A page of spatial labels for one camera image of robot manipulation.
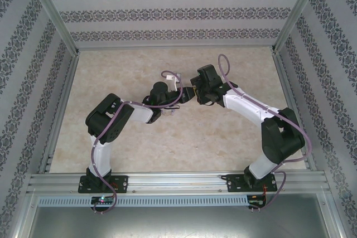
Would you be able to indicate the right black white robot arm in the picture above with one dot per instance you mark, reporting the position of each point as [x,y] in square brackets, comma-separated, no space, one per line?
[248,108]

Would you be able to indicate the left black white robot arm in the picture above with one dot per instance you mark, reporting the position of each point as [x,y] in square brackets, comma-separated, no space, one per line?
[139,112]

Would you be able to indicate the small green circuit board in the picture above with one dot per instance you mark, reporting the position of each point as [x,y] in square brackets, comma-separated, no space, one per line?
[255,202]
[103,199]

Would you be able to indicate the grey metal panel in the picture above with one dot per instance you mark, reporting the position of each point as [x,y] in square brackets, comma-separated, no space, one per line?
[178,224]

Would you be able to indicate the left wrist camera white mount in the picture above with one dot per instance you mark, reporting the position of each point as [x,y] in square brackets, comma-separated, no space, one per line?
[171,80]

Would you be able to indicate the thin aluminium wall rail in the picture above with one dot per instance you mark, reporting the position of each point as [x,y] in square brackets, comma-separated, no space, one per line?
[178,47]

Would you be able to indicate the aluminium side rail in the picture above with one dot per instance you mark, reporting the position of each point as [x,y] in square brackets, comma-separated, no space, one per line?
[285,82]
[61,109]

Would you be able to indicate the long aluminium mounting rail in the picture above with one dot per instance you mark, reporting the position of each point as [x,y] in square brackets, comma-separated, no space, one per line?
[178,183]

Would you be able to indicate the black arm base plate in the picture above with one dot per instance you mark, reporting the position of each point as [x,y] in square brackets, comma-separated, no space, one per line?
[122,184]
[234,184]

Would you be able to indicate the aluminium frame post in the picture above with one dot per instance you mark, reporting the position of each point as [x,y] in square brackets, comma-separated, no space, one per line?
[296,12]
[54,12]

